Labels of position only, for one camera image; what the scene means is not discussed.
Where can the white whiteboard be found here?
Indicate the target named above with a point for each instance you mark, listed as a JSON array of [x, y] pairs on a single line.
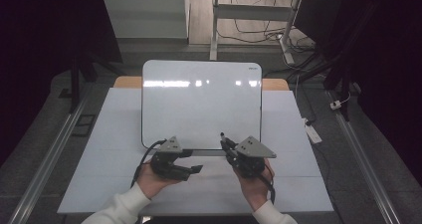
[[202, 104]]

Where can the person's right hand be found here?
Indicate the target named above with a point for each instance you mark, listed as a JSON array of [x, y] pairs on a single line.
[[255, 190]]

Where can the black curtain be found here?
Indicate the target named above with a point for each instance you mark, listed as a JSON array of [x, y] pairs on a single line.
[[384, 68], [40, 51]]

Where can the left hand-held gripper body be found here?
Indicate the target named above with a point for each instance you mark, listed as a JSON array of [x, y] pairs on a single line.
[[169, 166]]

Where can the black floor plate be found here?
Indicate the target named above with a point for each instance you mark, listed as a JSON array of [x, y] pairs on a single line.
[[83, 125]]

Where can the white metal desk frame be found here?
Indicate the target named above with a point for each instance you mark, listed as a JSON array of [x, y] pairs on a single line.
[[252, 12]]

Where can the aluminium floor rail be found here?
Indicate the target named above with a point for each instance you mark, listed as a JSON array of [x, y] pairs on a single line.
[[49, 164], [363, 161]]

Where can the small white plug adapter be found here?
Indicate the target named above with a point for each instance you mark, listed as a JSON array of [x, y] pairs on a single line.
[[335, 105]]

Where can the person's left hand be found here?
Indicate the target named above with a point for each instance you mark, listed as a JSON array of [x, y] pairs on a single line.
[[151, 182]]

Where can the white power strip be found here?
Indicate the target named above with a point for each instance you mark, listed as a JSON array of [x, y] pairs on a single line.
[[312, 131]]

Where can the white cabinet panel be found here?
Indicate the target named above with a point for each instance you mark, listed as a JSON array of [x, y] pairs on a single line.
[[146, 15]]

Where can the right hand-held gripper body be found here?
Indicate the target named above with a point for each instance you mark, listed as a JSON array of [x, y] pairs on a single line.
[[252, 161]]

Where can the black metal stand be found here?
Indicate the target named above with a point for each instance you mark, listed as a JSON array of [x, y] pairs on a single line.
[[75, 84], [341, 74]]

